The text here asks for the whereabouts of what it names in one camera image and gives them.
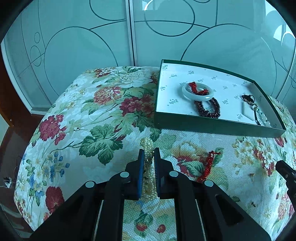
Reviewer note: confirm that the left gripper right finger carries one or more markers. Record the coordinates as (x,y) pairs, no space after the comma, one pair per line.
(172,184)

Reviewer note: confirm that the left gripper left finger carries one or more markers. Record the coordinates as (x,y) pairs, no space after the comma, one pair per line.
(126,185)

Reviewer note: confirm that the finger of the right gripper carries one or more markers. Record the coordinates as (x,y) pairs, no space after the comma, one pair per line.
(288,173)

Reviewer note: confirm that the red cord gold pendant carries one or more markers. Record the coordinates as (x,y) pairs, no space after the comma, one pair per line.
(208,167)

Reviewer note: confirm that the pale green jade bangle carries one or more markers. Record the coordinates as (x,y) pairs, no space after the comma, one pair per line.
(187,92)

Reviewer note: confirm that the red tassel gold locket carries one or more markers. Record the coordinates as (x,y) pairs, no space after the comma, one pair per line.
(195,90)

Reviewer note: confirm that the green jewelry box tray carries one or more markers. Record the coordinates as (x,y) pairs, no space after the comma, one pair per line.
(239,107)

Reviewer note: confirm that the frosted glass wardrobe doors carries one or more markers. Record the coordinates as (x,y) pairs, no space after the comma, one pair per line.
(51,42)

